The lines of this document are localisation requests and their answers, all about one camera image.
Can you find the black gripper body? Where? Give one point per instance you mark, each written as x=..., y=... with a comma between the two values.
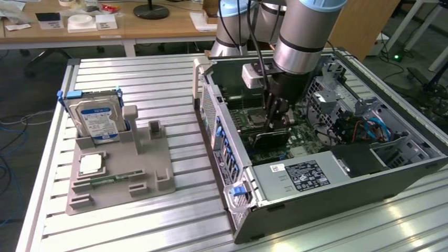
x=288, y=85

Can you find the graphics card with black fan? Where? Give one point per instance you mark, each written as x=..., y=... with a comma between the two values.
x=271, y=143

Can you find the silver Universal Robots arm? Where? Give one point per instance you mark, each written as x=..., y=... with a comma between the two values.
x=300, y=39

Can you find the CPU socket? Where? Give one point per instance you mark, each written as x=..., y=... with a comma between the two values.
x=255, y=116

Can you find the green motherboard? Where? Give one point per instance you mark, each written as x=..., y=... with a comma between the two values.
x=304, y=136

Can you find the metal disk bay cage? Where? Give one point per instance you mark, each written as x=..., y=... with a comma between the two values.
x=327, y=102

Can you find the grey power supply unit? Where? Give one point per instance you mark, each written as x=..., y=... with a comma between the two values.
x=276, y=183

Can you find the blue case latch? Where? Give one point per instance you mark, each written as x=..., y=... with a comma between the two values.
x=237, y=190

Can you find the wooden cabinet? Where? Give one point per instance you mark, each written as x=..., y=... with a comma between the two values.
x=371, y=26

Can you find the device with green light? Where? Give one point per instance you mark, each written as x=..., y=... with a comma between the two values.
x=396, y=56

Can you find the white paper stack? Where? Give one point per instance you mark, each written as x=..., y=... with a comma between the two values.
x=203, y=22

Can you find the open grey PC case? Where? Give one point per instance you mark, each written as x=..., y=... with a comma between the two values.
x=332, y=210

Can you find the wooden desk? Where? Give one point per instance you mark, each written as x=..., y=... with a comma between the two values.
x=157, y=27

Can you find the black round lamp base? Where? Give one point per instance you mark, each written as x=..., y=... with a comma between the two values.
x=151, y=11

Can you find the hard disk in blue caddy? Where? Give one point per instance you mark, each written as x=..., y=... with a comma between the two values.
x=97, y=120

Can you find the green RAM stick bare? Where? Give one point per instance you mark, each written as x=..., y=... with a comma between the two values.
x=108, y=180

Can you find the silver CPU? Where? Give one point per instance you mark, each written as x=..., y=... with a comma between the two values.
x=89, y=164

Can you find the grey plastic parts rack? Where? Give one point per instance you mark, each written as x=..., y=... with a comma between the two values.
x=115, y=199

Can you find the plain white box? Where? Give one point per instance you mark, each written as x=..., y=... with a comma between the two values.
x=105, y=22

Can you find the red packet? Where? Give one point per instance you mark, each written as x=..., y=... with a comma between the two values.
x=108, y=8

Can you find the white tape roll on box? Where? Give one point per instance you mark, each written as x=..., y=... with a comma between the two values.
x=81, y=22

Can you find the white box with black top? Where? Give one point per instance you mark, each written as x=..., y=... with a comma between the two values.
x=49, y=21

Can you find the white paper tag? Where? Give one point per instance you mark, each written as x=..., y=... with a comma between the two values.
x=17, y=26

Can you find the light grey wrist camera box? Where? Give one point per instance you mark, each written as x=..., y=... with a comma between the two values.
x=252, y=76

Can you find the white table frame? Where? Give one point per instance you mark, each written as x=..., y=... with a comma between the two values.
x=399, y=31

